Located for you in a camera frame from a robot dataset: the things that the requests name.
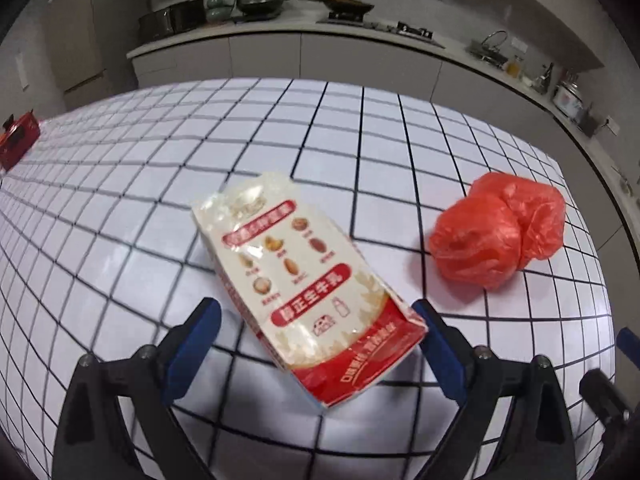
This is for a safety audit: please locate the white and red snack bag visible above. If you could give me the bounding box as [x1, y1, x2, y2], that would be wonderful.
[191, 171, 430, 409]

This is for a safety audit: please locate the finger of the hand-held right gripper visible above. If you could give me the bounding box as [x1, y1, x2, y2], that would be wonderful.
[579, 370, 633, 426]
[616, 326, 640, 361]

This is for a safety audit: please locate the beige refrigerator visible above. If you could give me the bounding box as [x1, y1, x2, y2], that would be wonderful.
[47, 0, 151, 111]

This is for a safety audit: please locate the black gas stove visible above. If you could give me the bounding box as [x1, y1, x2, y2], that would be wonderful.
[316, 12, 446, 48]

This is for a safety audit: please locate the black wok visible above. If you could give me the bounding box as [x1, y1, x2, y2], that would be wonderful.
[297, 0, 375, 15]

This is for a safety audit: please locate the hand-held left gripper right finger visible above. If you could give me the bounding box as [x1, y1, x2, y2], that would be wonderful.
[412, 299, 576, 480]

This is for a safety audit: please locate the grey lidded pot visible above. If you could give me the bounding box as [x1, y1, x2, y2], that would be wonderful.
[235, 0, 291, 17]

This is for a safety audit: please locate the white rice cooker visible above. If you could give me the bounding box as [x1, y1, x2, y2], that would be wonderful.
[552, 72, 587, 121]

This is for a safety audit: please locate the green ceramic jar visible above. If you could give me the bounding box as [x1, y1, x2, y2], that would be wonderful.
[206, 0, 235, 23]

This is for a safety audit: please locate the black countertop oven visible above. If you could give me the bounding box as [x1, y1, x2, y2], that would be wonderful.
[167, 0, 207, 36]

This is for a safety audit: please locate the dark utensil holder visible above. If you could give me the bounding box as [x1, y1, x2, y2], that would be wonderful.
[582, 105, 603, 136]

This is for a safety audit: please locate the red box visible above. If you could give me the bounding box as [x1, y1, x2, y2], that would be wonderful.
[0, 110, 42, 171]

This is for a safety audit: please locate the red plastic bag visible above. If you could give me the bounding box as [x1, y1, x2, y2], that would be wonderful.
[428, 171, 567, 291]

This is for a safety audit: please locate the grey kitchen counter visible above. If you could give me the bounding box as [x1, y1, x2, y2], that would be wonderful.
[126, 15, 640, 241]

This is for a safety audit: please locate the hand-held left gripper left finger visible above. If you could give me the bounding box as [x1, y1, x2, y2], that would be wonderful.
[54, 297, 223, 480]

